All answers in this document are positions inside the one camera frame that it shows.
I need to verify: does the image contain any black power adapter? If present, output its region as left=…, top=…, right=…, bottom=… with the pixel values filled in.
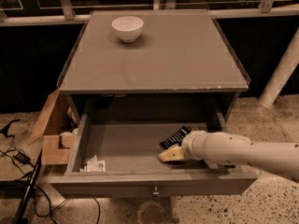
left=13, top=151, right=30, bottom=164

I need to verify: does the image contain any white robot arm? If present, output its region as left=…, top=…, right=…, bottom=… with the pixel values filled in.
left=158, top=130, right=299, bottom=183

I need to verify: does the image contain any crumpled white paper packet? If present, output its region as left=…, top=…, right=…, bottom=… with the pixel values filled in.
left=79, top=155, right=106, bottom=172

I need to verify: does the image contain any black clip on floor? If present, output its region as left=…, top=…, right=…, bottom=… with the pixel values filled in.
left=0, top=119, right=20, bottom=138

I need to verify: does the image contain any black cable on floor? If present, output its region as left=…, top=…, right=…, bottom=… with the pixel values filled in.
left=0, top=146, right=102, bottom=224

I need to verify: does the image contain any grey cabinet with glass top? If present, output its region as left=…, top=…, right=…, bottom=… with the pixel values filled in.
left=56, top=9, right=251, bottom=123

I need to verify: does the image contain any small metal drawer knob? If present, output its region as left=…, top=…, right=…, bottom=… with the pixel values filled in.
left=151, top=187, right=161, bottom=197

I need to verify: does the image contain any open grey top drawer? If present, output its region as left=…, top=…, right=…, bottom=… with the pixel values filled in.
left=49, top=95, right=259, bottom=199

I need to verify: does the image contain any metal window railing frame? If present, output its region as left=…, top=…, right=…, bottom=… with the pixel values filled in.
left=0, top=0, right=299, bottom=26

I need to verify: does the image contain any black tripod leg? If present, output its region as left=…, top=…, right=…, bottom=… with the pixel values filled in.
left=11, top=153, right=42, bottom=224

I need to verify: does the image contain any white ceramic bowl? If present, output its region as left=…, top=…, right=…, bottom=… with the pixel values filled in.
left=111, top=16, right=144, bottom=43

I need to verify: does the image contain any dark blue rxbar wrapper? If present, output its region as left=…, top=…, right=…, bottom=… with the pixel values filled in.
left=160, top=126, right=191, bottom=149

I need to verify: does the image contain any brown cardboard box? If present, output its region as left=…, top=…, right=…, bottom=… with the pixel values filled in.
left=28, top=90, right=76, bottom=165

